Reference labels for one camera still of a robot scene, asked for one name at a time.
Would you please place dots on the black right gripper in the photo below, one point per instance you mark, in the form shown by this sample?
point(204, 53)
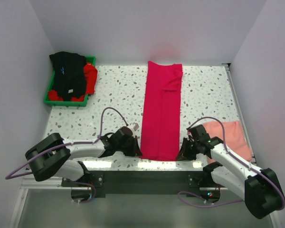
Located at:
point(183, 155)

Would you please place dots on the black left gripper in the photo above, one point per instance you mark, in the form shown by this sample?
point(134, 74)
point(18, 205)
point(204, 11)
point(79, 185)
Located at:
point(135, 151)

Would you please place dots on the magenta t shirt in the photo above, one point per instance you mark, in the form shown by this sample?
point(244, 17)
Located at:
point(160, 138)

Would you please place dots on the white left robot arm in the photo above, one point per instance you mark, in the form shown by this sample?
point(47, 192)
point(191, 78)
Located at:
point(55, 156)

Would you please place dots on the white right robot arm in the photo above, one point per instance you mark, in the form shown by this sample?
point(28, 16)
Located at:
point(258, 188)

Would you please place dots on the folded peach t shirt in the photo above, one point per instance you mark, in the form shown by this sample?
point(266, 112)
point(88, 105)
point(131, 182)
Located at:
point(235, 139)

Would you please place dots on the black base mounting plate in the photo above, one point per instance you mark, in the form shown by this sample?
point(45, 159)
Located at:
point(148, 182)

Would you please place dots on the red t shirt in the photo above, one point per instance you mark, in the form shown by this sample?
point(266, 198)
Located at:
point(90, 75)

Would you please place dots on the black t shirt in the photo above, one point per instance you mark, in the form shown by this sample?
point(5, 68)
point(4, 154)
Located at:
point(69, 80)

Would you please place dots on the aluminium table frame rail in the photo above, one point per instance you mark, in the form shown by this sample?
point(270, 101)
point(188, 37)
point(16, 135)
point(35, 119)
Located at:
point(273, 216)

